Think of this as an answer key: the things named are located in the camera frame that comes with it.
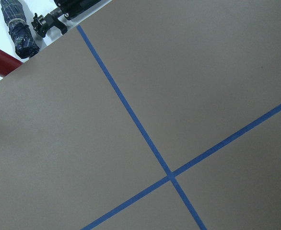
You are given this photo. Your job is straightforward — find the black folded tripod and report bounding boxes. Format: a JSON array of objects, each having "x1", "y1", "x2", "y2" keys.
[{"x1": 31, "y1": 0, "x2": 100, "y2": 38}]

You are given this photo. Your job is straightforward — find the blue plaid folded umbrella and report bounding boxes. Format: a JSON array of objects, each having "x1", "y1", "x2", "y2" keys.
[{"x1": 0, "y1": 0, "x2": 40, "y2": 59}]

